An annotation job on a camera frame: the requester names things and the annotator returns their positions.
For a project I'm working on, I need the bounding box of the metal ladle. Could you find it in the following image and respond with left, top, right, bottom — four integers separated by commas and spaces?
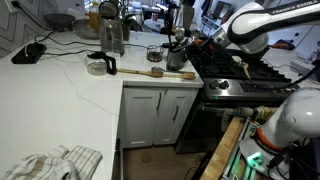
190, 29, 201, 40

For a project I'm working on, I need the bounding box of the black power cable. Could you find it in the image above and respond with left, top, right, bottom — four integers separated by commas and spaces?
11, 1, 57, 44
34, 34, 149, 49
43, 49, 98, 58

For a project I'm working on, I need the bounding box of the steel utensil holder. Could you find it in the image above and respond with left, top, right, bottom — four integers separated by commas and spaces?
165, 49, 188, 72

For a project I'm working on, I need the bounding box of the striped dish towel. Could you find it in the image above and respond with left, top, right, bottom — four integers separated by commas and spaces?
2, 144, 104, 180

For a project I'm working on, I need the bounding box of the towel on oven handle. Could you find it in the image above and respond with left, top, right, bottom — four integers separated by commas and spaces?
222, 105, 278, 122

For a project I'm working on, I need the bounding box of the wooden bench top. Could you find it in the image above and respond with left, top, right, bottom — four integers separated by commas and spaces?
199, 116, 247, 180

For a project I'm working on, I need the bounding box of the glass carafe black handle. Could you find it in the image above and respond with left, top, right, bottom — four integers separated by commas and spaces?
84, 50, 118, 76

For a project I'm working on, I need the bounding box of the black slotted spoon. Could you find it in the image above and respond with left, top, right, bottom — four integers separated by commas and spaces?
165, 4, 178, 51

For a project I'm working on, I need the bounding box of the small glass jar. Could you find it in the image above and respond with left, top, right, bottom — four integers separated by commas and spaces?
146, 45, 165, 63

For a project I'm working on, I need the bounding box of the metal serving spoon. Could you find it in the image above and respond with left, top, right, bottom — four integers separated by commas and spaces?
174, 27, 186, 43

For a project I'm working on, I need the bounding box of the wooden spatula with flat blade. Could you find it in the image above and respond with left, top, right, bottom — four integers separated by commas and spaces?
240, 62, 252, 80

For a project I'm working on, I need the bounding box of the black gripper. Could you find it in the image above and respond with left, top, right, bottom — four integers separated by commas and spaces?
183, 35, 218, 56

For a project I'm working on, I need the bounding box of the orange black tool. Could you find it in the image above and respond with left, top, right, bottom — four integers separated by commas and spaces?
270, 39, 297, 51

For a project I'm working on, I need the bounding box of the orange liquid bottle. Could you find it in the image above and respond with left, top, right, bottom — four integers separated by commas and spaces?
88, 1, 101, 32

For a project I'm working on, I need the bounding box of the long wooden spoon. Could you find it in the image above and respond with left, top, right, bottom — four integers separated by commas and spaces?
117, 67, 164, 79

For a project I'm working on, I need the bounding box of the white cabinet door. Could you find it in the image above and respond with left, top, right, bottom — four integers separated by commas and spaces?
153, 87, 200, 147
120, 87, 167, 149

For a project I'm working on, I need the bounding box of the metal robot stand frame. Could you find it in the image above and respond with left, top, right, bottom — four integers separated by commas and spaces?
221, 119, 264, 180

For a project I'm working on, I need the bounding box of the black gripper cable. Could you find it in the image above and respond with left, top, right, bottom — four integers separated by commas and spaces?
246, 64, 320, 92

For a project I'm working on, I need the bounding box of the black gas stove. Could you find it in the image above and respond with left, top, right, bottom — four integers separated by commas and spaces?
174, 44, 303, 155

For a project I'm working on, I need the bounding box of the metal mixing bowl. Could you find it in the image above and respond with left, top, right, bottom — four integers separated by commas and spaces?
72, 18, 102, 41

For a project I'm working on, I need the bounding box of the potted green plant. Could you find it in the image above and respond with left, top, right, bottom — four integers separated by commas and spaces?
118, 0, 144, 42

